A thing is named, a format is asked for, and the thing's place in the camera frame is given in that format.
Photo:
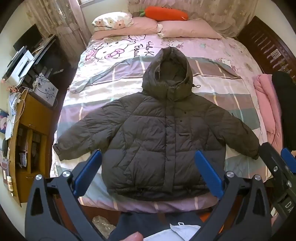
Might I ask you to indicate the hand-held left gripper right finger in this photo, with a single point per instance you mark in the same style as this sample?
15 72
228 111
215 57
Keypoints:
208 171

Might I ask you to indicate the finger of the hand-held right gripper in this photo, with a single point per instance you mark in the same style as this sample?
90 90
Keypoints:
289 160
274 166

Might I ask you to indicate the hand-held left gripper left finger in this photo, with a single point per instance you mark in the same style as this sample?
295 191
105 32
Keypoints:
89 171

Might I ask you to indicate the dark olive hooded puffer jacket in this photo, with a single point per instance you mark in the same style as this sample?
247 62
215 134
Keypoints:
150 139

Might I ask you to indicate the person's left hand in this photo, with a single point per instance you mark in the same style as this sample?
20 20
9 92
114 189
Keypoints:
133 237

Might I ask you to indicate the black cloth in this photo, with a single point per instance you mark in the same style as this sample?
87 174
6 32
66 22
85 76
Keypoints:
286 104

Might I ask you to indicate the clear plastic bag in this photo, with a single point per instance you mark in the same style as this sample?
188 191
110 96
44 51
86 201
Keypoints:
103 226

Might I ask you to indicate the pink folded blanket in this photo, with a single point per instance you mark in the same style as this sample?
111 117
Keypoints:
266 106

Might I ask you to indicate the white cloth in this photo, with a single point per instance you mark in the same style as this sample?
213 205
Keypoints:
182 230

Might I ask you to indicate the brown wooden cabinet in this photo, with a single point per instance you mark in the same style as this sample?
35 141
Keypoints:
34 129

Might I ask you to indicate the white floral box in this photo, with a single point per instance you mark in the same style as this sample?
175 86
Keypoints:
46 92

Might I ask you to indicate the dark wooden headboard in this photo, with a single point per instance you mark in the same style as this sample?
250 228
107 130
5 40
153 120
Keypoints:
266 46

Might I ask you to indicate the white printer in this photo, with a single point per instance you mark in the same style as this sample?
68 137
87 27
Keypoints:
19 66

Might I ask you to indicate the pink pillow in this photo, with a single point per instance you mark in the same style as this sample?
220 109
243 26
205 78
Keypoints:
136 27
187 29

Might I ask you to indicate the black monitor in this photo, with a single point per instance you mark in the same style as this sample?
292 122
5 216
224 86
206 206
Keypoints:
29 38

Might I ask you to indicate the white floral pillow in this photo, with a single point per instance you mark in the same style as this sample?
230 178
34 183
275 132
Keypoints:
111 20

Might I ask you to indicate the orange carrot plush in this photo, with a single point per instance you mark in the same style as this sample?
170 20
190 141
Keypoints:
165 12

